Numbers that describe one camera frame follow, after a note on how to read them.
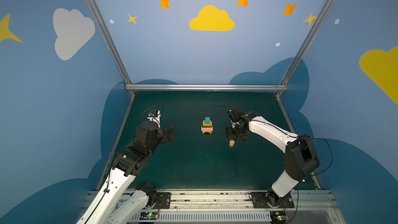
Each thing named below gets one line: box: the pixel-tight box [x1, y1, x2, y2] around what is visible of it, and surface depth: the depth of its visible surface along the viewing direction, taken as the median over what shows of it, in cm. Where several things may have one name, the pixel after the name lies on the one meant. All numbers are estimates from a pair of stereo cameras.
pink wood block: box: [201, 126, 213, 132], surface depth 97 cm
